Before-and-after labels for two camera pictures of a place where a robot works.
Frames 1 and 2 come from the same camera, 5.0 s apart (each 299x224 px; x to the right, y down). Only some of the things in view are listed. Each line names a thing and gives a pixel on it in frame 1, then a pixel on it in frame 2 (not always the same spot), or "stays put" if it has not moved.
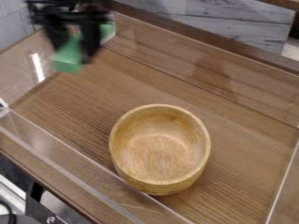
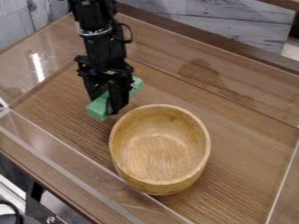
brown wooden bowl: (159, 149) stays put
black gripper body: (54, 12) to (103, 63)
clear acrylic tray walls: (174, 131) stays put
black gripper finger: (90, 40) to (118, 94)
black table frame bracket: (37, 210) stays put
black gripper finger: (59, 31) to (98, 86)
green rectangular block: (69, 61) to (98, 108)
